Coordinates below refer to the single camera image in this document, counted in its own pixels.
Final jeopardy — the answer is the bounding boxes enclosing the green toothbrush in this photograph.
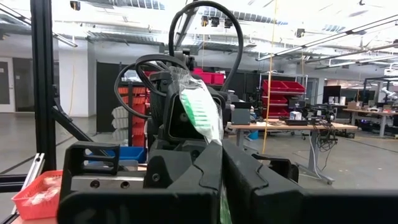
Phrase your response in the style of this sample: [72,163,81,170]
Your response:
[169,66,233,224]

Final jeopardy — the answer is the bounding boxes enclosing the red bin rack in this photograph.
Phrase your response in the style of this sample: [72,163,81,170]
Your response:
[262,79,307,119]

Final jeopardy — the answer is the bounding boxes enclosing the yellow hanging cable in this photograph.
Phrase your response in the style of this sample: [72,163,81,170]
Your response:
[262,0,277,155]

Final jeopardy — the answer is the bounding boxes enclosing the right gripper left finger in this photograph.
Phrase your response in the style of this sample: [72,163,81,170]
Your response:
[57,142,223,224]

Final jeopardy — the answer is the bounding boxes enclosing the blue plastic bin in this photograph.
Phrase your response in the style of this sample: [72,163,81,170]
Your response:
[88,146,147,164]

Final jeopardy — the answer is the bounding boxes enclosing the wooden desk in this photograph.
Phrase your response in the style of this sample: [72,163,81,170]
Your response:
[341,107,398,138]
[228,119,358,186]

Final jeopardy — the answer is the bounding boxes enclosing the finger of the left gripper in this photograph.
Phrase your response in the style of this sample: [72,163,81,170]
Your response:
[147,140,215,190]

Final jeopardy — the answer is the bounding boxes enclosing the black left wrist cable loop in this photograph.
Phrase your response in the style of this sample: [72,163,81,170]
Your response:
[167,0,245,93]

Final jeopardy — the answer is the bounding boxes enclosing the black box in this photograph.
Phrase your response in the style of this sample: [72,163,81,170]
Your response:
[230,107,251,126]

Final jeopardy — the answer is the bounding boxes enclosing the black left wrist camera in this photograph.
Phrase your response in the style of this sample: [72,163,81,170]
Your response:
[166,91,218,142]

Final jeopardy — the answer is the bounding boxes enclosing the black monitor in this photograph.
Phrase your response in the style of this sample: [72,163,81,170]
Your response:
[322,85,342,105]

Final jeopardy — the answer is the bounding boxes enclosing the grey bin shelf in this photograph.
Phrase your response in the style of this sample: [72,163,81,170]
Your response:
[111,105,130,141]

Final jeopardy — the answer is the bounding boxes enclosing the orange bin rack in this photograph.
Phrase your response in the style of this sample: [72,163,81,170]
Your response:
[118,85,150,147]

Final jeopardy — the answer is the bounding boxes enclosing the black aluminium table frame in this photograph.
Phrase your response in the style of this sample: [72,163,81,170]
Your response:
[0,0,94,194]

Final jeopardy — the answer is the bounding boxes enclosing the orange plastic basket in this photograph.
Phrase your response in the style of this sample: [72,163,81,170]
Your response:
[11,169,63,221]

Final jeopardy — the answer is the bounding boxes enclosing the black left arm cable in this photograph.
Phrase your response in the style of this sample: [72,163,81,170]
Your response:
[113,54,189,121]

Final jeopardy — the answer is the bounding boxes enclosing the orange toothbrush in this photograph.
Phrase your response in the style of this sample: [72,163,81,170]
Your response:
[24,176,62,207]

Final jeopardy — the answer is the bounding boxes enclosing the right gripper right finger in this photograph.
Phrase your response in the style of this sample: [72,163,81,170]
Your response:
[223,140,398,224]

